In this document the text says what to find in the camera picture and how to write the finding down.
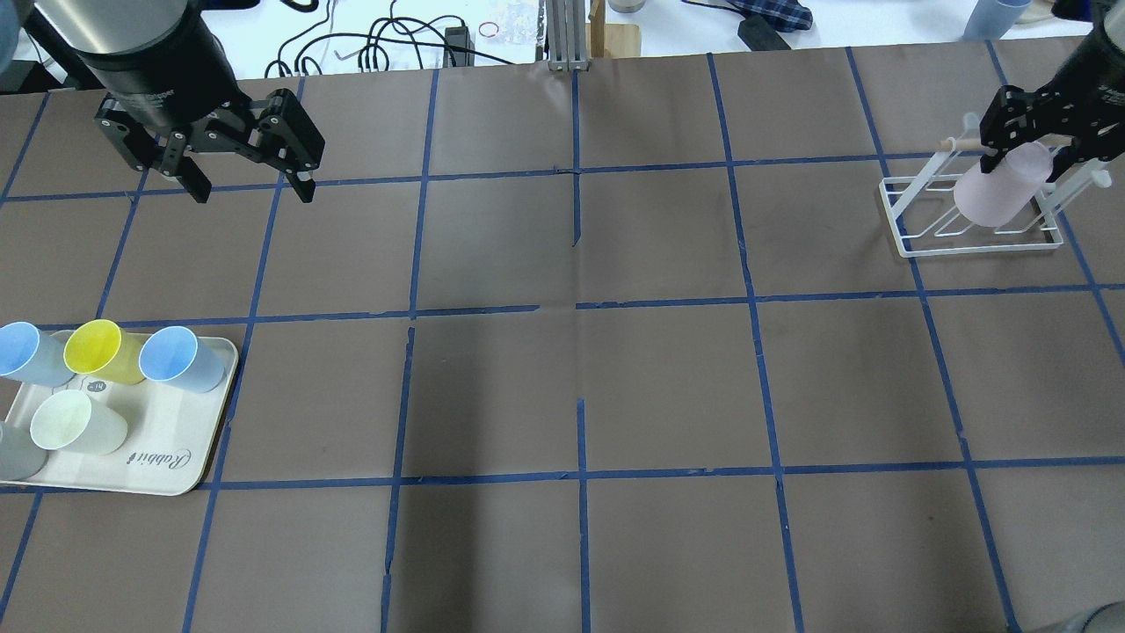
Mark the pink plastic cup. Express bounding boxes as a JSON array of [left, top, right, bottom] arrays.
[[953, 142, 1053, 229]]

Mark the blue plaid folded umbrella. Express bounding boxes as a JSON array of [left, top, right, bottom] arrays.
[[728, 0, 813, 33]]

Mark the blue plastic cup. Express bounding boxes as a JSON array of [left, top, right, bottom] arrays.
[[1, 322, 74, 388], [138, 327, 225, 394]]

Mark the wooden mug tree stand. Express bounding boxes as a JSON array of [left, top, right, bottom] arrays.
[[586, 1, 642, 58]]

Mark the yellow plastic cup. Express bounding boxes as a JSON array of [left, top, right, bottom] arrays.
[[63, 319, 146, 385]]

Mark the grey plastic cup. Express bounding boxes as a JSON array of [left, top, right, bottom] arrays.
[[0, 422, 48, 481]]

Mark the cream plastic cup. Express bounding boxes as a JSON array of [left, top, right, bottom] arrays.
[[32, 391, 128, 455]]

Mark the white wire cup rack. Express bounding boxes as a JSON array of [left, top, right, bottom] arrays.
[[878, 114, 1113, 257]]

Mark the aluminium frame post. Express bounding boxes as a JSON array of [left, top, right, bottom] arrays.
[[540, 0, 590, 72]]

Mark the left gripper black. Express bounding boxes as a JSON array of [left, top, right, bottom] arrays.
[[74, 13, 326, 204]]

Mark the blue cup on desk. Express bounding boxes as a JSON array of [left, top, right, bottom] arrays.
[[960, 0, 1032, 40]]

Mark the cream serving tray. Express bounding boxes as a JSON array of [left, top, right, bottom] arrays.
[[3, 336, 240, 496]]

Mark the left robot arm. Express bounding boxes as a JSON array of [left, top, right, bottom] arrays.
[[35, 1, 325, 204]]

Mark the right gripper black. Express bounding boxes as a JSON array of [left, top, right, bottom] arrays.
[[979, 13, 1124, 183]]

